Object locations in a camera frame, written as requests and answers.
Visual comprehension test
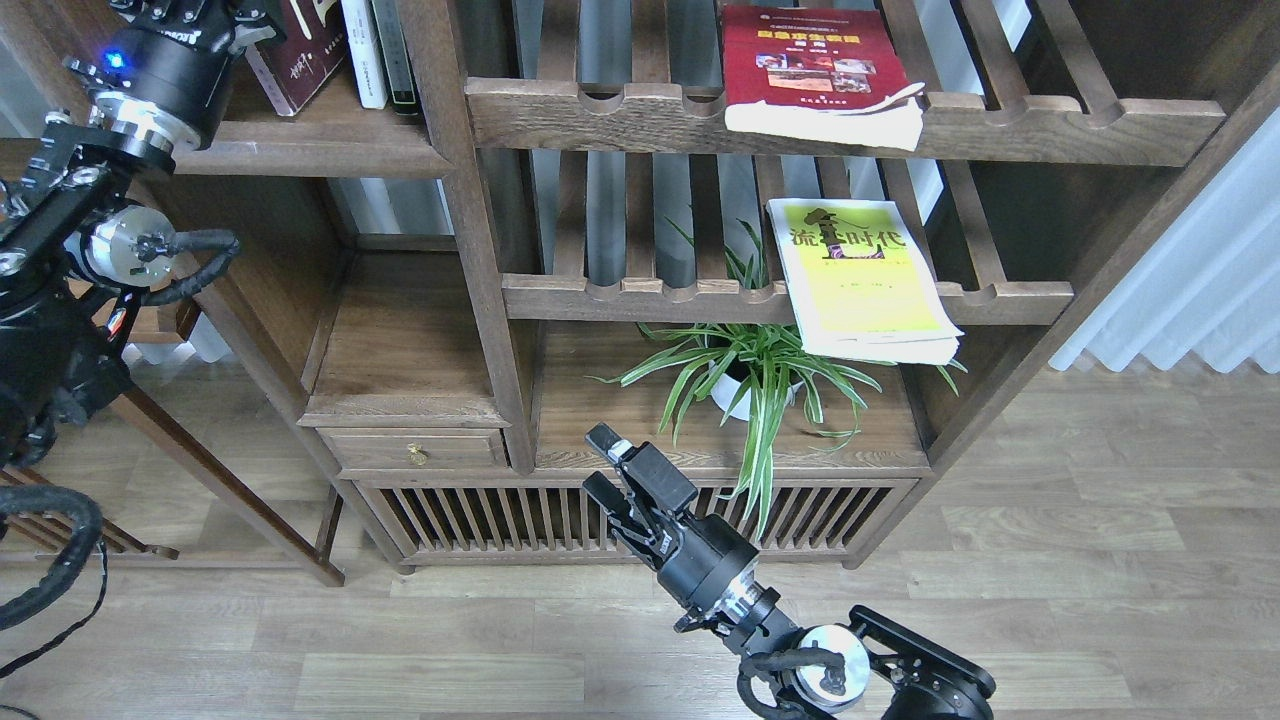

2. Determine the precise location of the white upright book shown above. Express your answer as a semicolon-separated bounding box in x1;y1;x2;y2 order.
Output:
340;0;388;110

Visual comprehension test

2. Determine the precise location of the green spider plant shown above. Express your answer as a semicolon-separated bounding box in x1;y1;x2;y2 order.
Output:
613;199;961;536

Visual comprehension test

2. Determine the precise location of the brass drawer knob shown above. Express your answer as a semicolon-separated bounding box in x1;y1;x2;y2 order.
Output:
406;443;430;468

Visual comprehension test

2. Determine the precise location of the white curtain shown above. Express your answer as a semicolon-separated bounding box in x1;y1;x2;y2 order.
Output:
1050;111;1279;374

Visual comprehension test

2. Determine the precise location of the red book on top shelf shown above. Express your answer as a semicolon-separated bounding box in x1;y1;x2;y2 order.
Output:
719;5;925;152

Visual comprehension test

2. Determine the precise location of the dark wooden bookshelf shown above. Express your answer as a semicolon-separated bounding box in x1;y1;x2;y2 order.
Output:
136;1;1277;571

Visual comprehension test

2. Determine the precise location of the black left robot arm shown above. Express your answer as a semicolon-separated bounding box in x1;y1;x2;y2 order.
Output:
1;1;285;468

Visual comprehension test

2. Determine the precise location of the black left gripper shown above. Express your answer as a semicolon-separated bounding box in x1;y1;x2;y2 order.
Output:
65;1;285;151

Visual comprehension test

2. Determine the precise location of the dark grey upright book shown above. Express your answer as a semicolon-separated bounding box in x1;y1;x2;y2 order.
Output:
372;0;421;117

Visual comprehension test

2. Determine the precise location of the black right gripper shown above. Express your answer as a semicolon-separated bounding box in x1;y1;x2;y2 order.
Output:
582;423;762;626

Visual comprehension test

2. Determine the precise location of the yellow green book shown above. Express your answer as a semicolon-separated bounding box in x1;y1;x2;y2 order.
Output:
767;199;963;366

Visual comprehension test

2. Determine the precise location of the wooden side table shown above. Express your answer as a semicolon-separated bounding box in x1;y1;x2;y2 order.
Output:
3;122;344;585

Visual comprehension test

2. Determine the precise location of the white plant pot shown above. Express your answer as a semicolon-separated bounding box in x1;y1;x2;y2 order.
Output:
707;356;803;424

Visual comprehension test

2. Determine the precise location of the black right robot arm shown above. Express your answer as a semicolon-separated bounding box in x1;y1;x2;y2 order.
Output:
582;423;996;719

